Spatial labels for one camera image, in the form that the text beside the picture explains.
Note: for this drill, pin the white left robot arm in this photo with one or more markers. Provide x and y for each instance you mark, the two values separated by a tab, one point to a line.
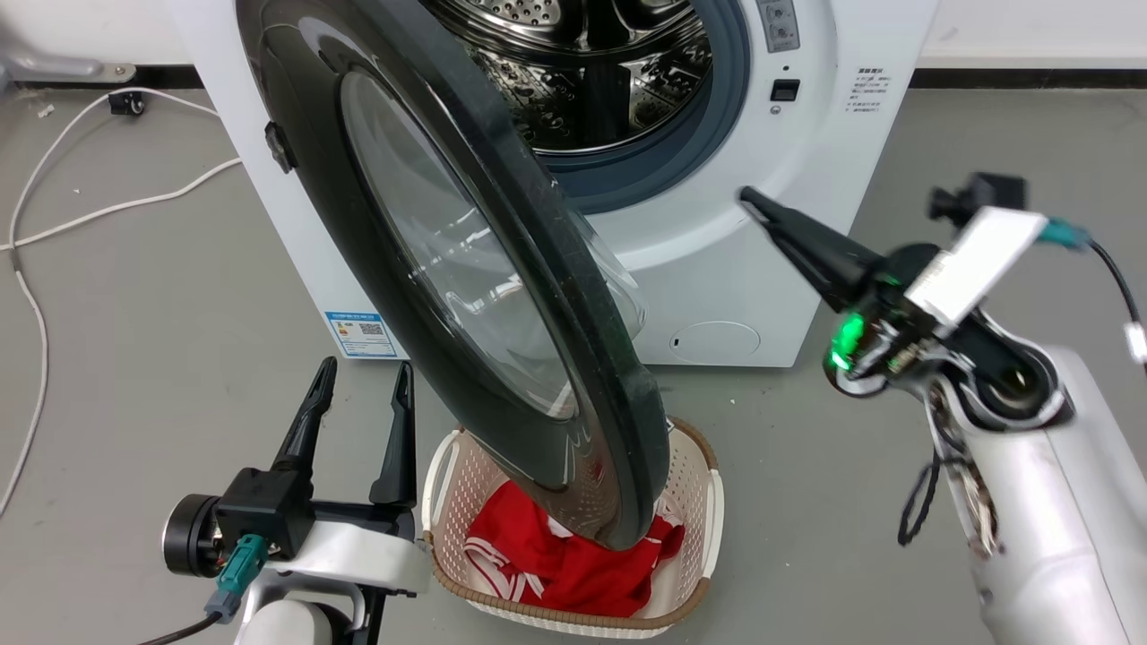
287	627

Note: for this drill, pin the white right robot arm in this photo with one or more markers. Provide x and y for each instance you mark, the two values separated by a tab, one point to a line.
1057	502

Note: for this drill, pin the white plastic laundry basket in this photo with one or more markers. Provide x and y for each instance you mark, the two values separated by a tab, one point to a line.
699	502

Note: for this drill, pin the white front-load washing machine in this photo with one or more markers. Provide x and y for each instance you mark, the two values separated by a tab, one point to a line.
717	269

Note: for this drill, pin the small black caster wheel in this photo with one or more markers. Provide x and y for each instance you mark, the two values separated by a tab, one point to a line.
126	102

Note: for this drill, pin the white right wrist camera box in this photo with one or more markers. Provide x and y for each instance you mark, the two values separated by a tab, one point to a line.
977	260

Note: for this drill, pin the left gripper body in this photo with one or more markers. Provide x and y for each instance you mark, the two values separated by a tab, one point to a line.
367	555

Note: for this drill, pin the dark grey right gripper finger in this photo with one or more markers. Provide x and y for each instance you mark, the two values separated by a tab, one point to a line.
820	251

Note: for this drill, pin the round white filter cover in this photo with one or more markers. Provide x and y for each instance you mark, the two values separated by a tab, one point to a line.
715	342

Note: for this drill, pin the black door hinge bracket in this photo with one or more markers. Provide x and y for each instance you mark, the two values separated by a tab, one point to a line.
280	148

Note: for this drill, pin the red and white garment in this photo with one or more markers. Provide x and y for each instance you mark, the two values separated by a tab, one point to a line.
582	573

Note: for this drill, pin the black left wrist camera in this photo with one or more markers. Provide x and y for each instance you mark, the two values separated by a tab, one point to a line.
264	511

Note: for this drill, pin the grey metal floor base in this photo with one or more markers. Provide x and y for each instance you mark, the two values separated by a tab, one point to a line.
54	64

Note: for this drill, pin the blue energy label sticker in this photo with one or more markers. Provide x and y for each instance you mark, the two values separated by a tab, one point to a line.
361	334

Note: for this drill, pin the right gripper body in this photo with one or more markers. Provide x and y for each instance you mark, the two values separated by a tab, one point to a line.
883	349

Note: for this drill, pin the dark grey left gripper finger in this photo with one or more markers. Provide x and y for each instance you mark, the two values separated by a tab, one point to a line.
305	430
399	448

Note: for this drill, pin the grey-blue rubber door gasket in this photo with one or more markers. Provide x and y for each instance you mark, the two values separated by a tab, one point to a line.
708	134

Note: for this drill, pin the stainless steel washer drum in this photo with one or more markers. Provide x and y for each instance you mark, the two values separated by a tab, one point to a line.
573	98

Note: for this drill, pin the black round washer door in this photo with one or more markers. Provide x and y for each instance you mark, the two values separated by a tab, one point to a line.
542	242

